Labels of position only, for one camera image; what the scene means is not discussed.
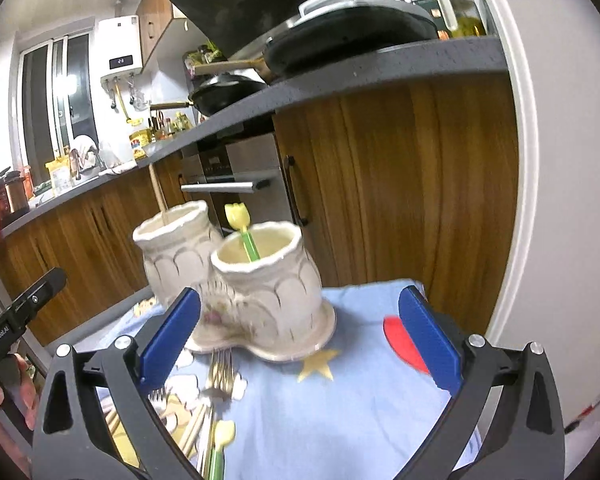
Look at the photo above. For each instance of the wooden base cabinets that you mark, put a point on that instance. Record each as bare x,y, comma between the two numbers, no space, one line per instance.
405,185

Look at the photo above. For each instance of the cream ceramic double utensil holder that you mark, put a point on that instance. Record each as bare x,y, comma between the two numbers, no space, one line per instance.
280,300

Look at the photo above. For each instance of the dark pressure cooker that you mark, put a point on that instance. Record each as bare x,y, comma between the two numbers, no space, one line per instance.
11,190

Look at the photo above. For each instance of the grey kitchen countertop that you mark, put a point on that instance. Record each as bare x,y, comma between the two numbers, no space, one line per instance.
380,67

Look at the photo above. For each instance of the crumpled white cloth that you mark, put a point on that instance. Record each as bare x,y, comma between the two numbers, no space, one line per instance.
84,152

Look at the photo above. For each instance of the yellow oil bottle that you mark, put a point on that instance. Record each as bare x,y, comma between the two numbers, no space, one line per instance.
140,142

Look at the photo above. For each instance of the wooden cutting board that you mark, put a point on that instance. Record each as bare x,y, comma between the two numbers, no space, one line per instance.
230,66

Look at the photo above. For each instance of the stainless steel oven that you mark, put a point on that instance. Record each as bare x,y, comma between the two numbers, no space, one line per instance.
250,165

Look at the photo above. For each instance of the black range hood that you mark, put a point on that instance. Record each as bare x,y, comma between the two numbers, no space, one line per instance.
250,0

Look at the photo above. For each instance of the black griddle pan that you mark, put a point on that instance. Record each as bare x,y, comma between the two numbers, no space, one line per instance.
350,30

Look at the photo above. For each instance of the row of condiment bottles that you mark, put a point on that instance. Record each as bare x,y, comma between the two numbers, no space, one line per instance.
172,125

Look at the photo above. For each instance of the wooden wall cabinet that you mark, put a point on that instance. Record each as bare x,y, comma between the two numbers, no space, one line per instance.
157,15

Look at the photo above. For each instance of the glass jug white lid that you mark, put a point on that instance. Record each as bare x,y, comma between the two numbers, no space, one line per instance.
455,0

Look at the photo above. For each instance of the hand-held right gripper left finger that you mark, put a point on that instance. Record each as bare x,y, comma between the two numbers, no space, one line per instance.
170,340

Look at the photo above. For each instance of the silver fork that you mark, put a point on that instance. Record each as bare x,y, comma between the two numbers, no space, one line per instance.
156,394

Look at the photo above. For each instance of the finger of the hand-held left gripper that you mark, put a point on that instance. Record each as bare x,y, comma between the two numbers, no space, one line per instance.
42,287

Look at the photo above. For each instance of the gold fork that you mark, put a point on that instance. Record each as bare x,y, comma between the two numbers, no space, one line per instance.
221,372

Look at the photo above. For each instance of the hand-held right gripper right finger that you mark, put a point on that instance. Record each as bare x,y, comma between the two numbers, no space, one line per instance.
430,340

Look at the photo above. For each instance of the white water heater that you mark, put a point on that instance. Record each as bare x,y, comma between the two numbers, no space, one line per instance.
120,45

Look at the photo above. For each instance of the kitchen window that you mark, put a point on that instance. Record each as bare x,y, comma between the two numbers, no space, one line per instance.
55,100

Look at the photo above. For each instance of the yellow food packet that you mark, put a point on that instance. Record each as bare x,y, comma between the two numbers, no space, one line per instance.
59,175

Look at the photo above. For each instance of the white lidded container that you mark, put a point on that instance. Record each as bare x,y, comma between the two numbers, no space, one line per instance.
330,2

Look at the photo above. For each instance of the blue printed tablecloth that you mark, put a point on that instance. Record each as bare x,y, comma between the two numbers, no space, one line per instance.
340,410

